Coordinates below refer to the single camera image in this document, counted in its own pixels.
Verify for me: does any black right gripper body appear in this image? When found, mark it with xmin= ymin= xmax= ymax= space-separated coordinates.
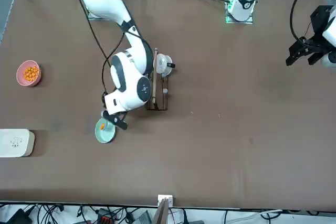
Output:
xmin=102 ymin=111 xmax=129 ymax=131

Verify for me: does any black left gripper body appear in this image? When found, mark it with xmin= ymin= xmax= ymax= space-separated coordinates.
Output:
xmin=301 ymin=5 xmax=334 ymax=52

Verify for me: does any green bowl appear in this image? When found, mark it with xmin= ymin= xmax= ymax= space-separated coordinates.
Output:
xmin=94 ymin=118 xmax=117 ymax=144

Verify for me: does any orange popcorn heap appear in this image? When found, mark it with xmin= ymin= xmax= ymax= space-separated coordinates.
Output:
xmin=23 ymin=66 xmax=40 ymax=81

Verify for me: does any pink bowl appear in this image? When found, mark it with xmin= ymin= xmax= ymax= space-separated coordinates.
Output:
xmin=16 ymin=60 xmax=42 ymax=87

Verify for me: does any white cup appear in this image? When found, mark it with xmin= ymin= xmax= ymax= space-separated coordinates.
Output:
xmin=156 ymin=53 xmax=176 ymax=77

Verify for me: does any cream rectangular dish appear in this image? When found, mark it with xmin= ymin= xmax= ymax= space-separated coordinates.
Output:
xmin=0 ymin=129 xmax=35 ymax=158

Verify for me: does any black power adapter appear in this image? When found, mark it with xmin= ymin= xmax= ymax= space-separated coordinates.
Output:
xmin=10 ymin=208 xmax=32 ymax=224

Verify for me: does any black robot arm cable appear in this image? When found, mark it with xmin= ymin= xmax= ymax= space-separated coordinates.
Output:
xmin=73 ymin=0 xmax=127 ymax=99
xmin=289 ymin=0 xmax=316 ymax=44

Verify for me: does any black wire cup rack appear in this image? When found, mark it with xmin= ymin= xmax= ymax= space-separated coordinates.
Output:
xmin=145 ymin=47 xmax=171 ymax=111

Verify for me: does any aluminium frame post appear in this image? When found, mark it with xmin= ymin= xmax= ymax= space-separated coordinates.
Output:
xmin=153 ymin=194 xmax=174 ymax=224

